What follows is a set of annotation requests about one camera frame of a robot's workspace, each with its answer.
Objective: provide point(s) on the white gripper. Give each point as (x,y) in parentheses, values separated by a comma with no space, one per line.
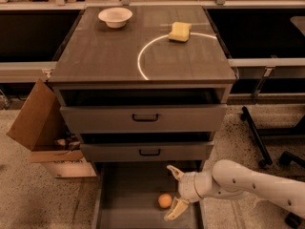
(187,185)

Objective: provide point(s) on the orange fruit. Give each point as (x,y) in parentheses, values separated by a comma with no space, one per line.
(165,201)

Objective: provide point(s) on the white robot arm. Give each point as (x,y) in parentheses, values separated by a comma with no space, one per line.
(228,180)

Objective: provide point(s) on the middle grey drawer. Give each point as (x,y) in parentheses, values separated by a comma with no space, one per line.
(147,151)

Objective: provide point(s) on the bottom grey open drawer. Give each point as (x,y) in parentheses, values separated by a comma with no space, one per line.
(128,198)

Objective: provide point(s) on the top grey drawer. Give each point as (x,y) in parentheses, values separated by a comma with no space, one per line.
(144,119)

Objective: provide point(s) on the grey drawer cabinet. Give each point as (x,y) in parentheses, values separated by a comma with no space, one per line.
(138,65)

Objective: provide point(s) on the black rolling stand base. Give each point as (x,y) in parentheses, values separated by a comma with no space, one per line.
(287,157)

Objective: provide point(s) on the open cardboard box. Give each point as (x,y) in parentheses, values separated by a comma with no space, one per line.
(41,129)

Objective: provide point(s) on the yellow sponge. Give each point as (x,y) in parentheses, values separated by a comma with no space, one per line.
(180,31)

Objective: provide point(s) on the white ceramic bowl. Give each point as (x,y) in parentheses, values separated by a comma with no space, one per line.
(115,18)

